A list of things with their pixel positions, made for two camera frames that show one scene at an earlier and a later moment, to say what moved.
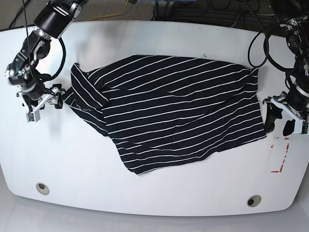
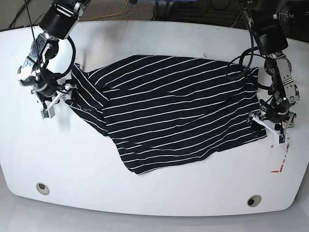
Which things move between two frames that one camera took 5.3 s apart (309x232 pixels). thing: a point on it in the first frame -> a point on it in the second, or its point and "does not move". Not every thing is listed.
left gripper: x=35 y=98 -> x=48 y=93
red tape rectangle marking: x=272 y=146 does not move
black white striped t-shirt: x=160 y=111 does not move
